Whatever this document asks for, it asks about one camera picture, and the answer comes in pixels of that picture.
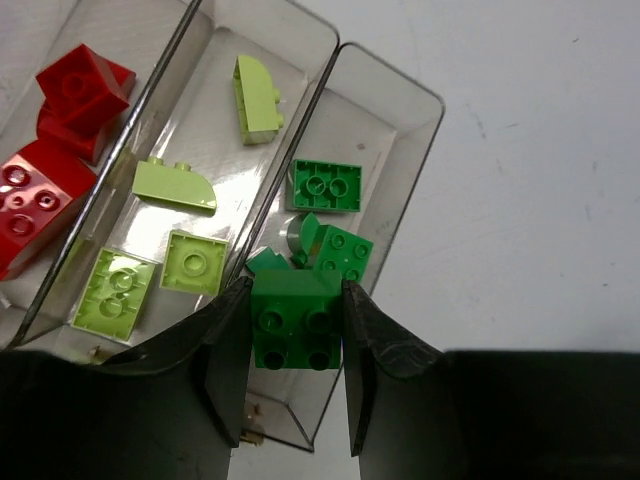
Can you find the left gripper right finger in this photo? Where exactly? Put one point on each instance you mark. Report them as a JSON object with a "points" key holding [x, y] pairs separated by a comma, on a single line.
{"points": [[415, 412]]}

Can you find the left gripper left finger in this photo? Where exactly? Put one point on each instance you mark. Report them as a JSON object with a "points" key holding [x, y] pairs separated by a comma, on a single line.
{"points": [[169, 408]]}

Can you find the small lime lego brick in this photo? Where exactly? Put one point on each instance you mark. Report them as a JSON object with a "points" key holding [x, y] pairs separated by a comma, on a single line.
{"points": [[193, 264]]}

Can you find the green lego brick bottom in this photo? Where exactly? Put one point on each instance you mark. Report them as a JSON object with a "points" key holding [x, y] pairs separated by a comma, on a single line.
{"points": [[297, 319]]}

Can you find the green lego from stack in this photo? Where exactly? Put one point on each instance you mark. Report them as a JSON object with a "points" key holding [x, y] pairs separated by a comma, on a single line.
{"points": [[336, 249]]}

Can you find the lime curved lego brick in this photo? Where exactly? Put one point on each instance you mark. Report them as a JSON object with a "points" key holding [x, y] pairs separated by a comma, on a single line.
{"points": [[176, 186]]}

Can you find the red L lego stack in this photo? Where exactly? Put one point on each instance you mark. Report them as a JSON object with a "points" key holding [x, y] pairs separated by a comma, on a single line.
{"points": [[44, 183]]}

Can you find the lime lego from stack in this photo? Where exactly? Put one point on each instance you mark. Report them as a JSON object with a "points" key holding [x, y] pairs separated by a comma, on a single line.
{"points": [[257, 101]]}

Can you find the small green square lego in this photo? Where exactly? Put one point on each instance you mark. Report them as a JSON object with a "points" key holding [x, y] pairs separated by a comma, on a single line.
{"points": [[266, 259]]}

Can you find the green sloped lego brick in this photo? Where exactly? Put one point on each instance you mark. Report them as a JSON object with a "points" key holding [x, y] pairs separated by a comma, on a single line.
{"points": [[300, 236]]}

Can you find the middle clear plastic bin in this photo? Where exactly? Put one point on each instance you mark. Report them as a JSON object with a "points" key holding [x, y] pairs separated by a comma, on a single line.
{"points": [[296, 46]]}

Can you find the clear plastic bin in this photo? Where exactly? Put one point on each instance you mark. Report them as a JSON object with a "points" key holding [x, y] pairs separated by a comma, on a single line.
{"points": [[160, 41], [296, 46], [372, 115]]}

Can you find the near clear plastic bin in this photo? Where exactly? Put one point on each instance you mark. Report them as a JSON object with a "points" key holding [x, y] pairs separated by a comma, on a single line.
{"points": [[372, 115]]}

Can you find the far clear plastic bin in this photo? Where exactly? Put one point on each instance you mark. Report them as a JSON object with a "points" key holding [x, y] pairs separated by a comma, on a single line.
{"points": [[160, 41]]}

